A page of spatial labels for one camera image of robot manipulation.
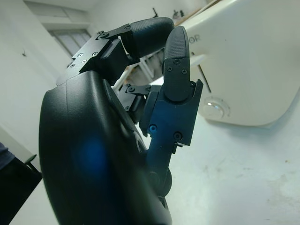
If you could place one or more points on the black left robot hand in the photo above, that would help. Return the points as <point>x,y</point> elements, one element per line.
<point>98,140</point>

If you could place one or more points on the white two-slot toaster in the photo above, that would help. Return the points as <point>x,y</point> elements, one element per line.
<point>246,58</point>

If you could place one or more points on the window with white frame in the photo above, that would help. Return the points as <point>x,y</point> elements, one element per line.
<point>68,35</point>

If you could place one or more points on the dark chair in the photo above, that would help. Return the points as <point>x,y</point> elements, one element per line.
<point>16,192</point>

